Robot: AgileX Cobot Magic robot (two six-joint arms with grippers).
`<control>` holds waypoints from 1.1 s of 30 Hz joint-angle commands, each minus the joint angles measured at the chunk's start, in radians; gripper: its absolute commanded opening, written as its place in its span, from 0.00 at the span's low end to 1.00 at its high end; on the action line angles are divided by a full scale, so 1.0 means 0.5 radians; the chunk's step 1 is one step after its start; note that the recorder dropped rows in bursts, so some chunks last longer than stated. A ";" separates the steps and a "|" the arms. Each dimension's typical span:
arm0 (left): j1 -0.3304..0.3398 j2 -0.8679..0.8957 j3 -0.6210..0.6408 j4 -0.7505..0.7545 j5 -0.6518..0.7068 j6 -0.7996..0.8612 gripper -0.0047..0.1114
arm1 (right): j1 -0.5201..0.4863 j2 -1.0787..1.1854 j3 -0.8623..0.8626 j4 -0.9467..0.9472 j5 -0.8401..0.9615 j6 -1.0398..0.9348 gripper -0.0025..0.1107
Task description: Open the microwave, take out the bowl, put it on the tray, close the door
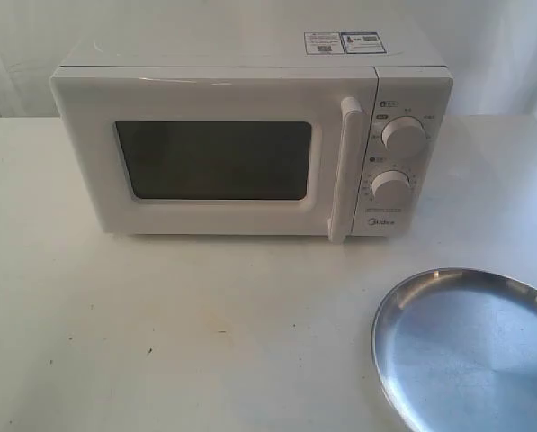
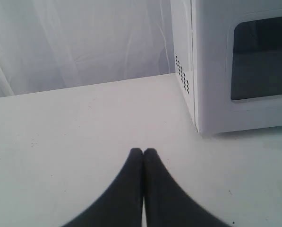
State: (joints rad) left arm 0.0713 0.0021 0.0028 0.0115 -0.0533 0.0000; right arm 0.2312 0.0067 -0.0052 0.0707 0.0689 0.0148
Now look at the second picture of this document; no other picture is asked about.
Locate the white microwave oven body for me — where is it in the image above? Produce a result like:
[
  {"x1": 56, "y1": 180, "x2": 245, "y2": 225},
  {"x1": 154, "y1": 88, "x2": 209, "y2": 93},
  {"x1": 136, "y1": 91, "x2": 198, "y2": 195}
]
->
[{"x1": 171, "y1": 0, "x2": 196, "y2": 126}]

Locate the white background curtain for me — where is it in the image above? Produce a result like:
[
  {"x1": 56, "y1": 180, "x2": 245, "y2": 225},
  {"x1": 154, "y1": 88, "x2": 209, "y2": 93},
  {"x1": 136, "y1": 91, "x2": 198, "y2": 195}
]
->
[{"x1": 0, "y1": 0, "x2": 175, "y2": 97}]

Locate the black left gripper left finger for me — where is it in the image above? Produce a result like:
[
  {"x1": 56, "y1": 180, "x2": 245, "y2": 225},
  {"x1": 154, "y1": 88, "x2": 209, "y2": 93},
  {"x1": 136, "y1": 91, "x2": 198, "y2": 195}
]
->
[{"x1": 64, "y1": 148, "x2": 144, "y2": 227}]

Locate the white microwave door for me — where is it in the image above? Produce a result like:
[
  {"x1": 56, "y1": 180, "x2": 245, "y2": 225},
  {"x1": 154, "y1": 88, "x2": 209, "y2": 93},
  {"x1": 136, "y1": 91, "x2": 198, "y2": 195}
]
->
[{"x1": 191, "y1": 0, "x2": 282, "y2": 134}]

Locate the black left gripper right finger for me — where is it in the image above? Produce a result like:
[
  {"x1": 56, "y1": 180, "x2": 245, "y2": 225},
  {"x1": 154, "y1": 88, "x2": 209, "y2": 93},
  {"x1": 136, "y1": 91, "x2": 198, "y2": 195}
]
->
[{"x1": 144, "y1": 148, "x2": 228, "y2": 227}]

